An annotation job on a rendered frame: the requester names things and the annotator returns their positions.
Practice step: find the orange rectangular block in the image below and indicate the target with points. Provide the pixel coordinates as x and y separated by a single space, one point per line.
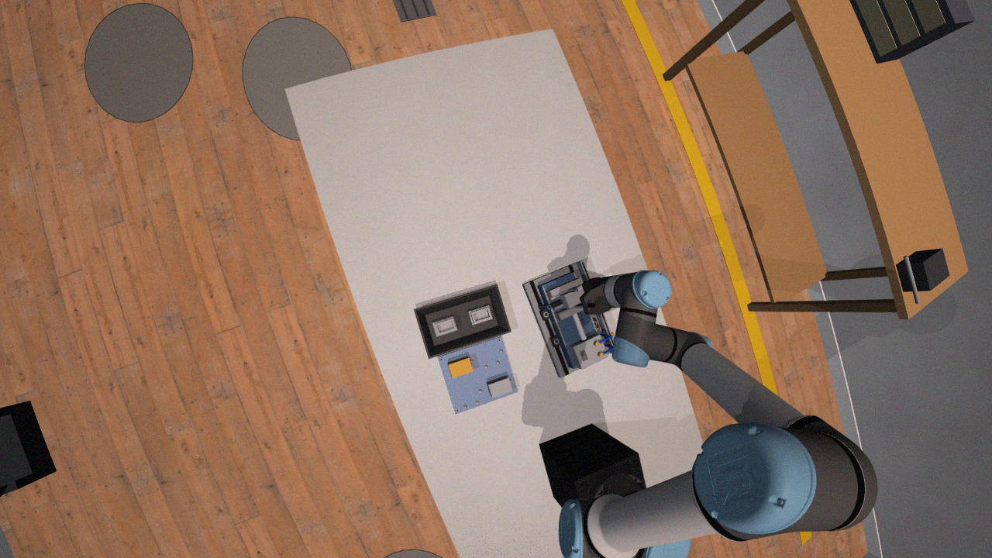
460 367

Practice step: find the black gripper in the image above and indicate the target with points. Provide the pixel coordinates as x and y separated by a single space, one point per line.
598 293

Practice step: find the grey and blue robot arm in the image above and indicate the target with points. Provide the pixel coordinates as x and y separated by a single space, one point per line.
754 478

